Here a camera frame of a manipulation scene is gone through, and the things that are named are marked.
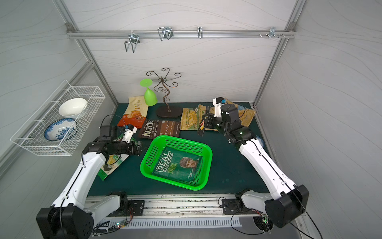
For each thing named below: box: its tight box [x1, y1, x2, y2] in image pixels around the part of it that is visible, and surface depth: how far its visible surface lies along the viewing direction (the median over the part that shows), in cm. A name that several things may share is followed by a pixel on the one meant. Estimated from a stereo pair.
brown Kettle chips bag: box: [140, 118, 182, 139], surface depth 106 cm
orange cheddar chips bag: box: [117, 95, 149, 129], surface depth 114 cm
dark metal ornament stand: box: [145, 67, 183, 118], surface depth 100 cm
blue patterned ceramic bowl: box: [43, 118, 78, 142], surface depth 65 cm
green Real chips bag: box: [152, 146, 203, 182], surface depth 88 cm
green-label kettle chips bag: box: [180, 104, 207, 131], surface depth 112 cm
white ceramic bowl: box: [58, 98, 89, 118], surface depth 72 cm
